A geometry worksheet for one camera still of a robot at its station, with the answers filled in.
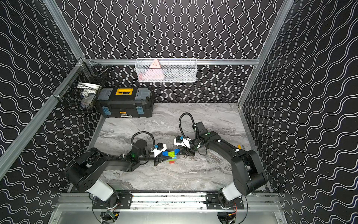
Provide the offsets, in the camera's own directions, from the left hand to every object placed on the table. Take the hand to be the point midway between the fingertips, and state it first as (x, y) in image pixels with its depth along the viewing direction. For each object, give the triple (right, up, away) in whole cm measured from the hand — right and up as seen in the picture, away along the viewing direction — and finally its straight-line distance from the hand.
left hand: (170, 152), depth 82 cm
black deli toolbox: (-35, +32, +22) cm, 53 cm away
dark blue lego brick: (-3, 0, -3) cm, 4 cm away
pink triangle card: (-11, +50, +8) cm, 52 cm away
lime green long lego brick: (+1, -1, -1) cm, 1 cm away
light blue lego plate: (+1, -4, 0) cm, 4 cm away
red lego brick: (+1, -7, +5) cm, 9 cm away
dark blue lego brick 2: (+4, +1, -3) cm, 5 cm away
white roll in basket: (-47, +37, -2) cm, 60 cm away
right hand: (+5, +2, +1) cm, 6 cm away
